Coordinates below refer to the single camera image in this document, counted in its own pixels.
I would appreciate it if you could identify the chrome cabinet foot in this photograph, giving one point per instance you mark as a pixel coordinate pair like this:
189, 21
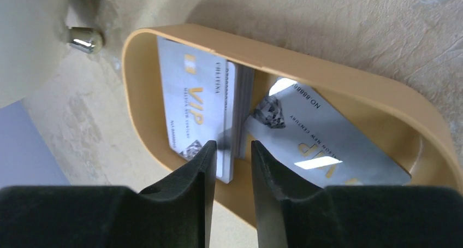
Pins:
87, 40

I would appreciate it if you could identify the orange oval tray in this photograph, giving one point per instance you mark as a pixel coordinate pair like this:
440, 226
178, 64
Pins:
398, 119

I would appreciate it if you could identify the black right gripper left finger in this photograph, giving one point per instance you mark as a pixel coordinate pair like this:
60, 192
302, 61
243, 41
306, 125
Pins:
173, 212

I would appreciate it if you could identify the loose card in tray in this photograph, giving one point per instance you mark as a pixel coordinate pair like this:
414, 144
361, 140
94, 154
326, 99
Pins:
310, 137

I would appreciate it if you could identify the white round drawer cabinet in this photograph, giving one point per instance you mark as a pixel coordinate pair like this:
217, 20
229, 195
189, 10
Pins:
34, 37

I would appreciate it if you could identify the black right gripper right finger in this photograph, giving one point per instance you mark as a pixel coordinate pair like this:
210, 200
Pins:
292, 212

